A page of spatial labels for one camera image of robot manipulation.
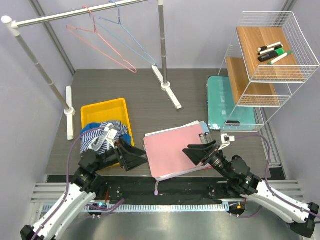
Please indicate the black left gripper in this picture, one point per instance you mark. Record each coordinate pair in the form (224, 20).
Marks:
(129, 161)

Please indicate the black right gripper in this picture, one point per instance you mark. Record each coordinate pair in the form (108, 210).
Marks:
(196, 153)

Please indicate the blue white striped tank top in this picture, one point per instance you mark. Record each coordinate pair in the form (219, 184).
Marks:
(98, 146)

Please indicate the pink wire hanger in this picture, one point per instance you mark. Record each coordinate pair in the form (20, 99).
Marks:
(119, 60)

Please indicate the blue wire hanger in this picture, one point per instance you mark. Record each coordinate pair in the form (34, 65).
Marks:
(145, 55)

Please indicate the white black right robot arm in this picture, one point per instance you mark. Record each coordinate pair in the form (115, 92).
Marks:
(300, 216)

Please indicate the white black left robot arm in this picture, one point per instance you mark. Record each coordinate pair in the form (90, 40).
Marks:
(84, 187)

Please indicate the light blue clipboard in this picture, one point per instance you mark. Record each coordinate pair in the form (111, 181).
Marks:
(206, 137)

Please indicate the pink clipboard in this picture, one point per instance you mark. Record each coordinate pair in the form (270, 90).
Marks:
(170, 150)

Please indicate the yellow plastic tray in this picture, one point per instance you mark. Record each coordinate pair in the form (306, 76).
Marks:
(112, 110)

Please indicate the lower wooden shelf board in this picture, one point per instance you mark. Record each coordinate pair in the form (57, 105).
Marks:
(246, 93)

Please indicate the wooden shelf board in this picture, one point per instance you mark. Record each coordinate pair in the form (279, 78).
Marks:
(246, 93)
(285, 70)

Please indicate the upper wooden shelf board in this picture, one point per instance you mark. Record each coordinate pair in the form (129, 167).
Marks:
(285, 70)

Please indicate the black white marker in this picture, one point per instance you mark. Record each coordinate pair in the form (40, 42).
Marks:
(263, 48)
(270, 49)

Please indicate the green highlighter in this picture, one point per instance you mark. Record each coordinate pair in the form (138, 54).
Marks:
(270, 55)

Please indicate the green white pen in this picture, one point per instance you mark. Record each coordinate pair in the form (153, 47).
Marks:
(277, 59)

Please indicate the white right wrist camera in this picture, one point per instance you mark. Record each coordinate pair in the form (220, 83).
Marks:
(226, 140)

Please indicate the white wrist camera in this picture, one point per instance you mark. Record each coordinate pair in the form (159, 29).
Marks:
(226, 140)
(109, 135)

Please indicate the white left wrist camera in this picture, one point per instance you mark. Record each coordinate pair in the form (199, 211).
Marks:
(109, 135)

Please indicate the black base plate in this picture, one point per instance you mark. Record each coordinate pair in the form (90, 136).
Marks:
(141, 190)

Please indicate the white slotted cable duct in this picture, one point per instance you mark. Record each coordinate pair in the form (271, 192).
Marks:
(126, 208)

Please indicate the white wire shelf rack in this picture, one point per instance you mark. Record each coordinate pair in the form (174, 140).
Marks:
(304, 55)

